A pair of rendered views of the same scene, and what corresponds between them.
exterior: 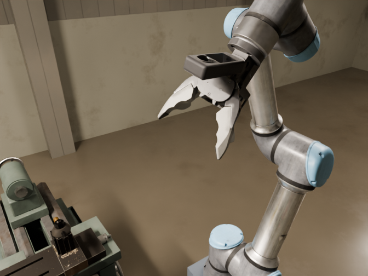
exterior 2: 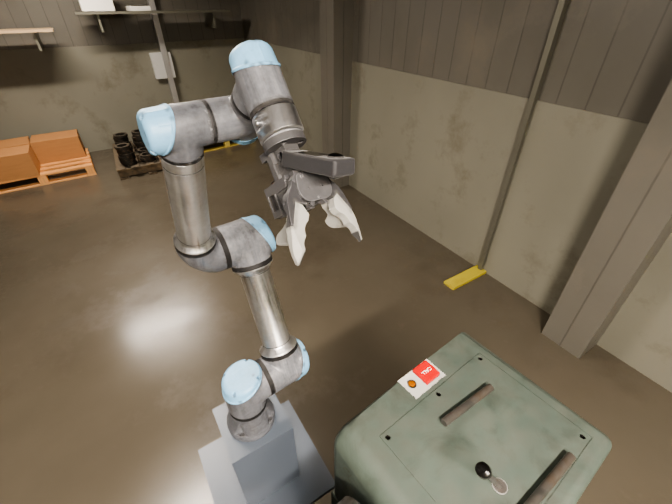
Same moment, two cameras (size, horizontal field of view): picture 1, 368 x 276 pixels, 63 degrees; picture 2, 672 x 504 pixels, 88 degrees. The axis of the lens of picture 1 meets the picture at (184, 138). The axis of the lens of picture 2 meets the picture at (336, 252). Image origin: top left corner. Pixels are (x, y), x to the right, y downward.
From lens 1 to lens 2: 0.65 m
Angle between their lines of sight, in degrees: 73
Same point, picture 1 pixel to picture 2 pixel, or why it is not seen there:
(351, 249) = (177, 333)
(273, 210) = (266, 300)
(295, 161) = (255, 244)
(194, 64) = (346, 163)
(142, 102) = not seen: outside the picture
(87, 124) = not seen: outside the picture
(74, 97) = not seen: outside the picture
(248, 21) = (284, 109)
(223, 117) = (341, 205)
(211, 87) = (314, 189)
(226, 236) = (245, 375)
